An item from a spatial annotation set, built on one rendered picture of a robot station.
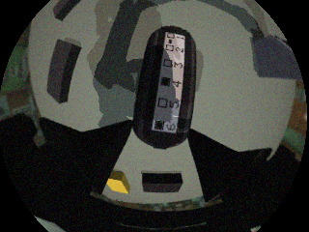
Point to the yellow rectangular block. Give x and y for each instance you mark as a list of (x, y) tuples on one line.
[(118, 182)]

